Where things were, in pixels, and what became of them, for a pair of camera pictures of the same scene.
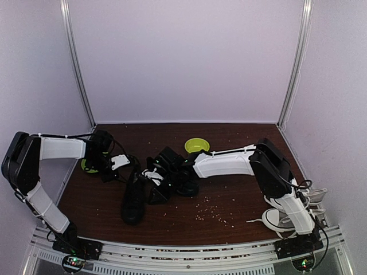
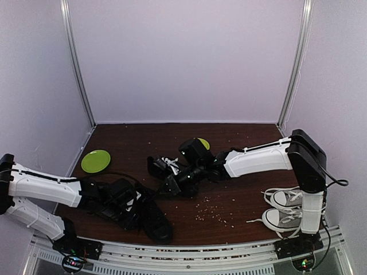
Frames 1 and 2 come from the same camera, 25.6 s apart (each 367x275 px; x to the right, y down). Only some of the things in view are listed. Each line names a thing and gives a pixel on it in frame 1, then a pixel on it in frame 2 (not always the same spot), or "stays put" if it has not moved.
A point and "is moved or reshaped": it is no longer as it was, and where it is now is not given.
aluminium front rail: (255, 258) stays put
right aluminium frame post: (293, 85) stays put
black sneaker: (133, 203) is moved or reshaped
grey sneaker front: (277, 220) stays put
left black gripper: (105, 177) -> (121, 224)
